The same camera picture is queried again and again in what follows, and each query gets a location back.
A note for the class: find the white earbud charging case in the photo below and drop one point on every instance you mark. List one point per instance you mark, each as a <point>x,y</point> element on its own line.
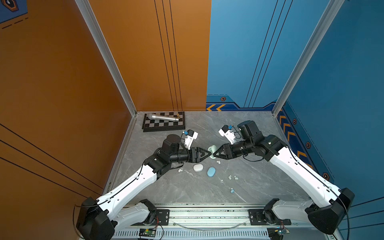
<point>198,168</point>

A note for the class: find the aluminium corner post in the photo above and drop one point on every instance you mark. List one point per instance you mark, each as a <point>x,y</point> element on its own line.
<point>101,42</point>
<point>318,34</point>

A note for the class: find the left green circuit board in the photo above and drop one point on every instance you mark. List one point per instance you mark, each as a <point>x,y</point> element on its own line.
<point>147,234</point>

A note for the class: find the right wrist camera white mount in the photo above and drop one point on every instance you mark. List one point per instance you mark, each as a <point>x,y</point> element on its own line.
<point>227,132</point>

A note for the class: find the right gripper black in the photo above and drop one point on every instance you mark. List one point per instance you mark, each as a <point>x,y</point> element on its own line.
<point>227,151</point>

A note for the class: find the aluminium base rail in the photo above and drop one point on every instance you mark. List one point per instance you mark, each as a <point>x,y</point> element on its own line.
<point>227,222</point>

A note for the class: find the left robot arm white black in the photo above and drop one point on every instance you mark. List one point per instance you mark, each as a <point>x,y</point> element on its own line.
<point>99,219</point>

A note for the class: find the right green circuit board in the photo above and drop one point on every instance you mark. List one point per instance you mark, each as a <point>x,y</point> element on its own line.
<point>278,233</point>

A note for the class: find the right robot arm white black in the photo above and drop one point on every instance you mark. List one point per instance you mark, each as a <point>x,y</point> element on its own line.
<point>328,204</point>

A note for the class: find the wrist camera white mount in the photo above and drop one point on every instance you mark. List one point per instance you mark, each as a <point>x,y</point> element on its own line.
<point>227,132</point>
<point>190,136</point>

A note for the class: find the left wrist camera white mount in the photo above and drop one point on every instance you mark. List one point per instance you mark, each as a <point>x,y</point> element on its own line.
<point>190,136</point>

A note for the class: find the black white chessboard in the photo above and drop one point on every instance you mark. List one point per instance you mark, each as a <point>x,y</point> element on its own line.
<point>159,125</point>

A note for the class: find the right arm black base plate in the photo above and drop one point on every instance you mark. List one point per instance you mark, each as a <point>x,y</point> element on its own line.
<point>259,217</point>

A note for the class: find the right aluminium corner post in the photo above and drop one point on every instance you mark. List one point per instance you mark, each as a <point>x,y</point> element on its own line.
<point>318,34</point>

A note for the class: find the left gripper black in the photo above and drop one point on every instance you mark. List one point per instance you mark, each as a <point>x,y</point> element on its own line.
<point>196,159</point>

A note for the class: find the silver microphone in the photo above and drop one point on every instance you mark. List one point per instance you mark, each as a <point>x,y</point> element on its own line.
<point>163,118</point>

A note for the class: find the mint green earbud charging case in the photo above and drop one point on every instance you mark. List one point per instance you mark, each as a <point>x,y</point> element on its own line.
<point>212,149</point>

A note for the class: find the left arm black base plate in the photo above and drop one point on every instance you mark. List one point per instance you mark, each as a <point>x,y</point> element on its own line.
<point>161,217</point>

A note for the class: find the green circuit board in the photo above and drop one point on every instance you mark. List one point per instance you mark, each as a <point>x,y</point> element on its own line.
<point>278,233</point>
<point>147,234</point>

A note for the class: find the left aluminium corner post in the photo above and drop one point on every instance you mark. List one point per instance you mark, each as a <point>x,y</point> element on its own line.
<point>101,42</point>

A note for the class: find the blue earbud charging case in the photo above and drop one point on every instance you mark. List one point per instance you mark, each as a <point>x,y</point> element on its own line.
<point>211,172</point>

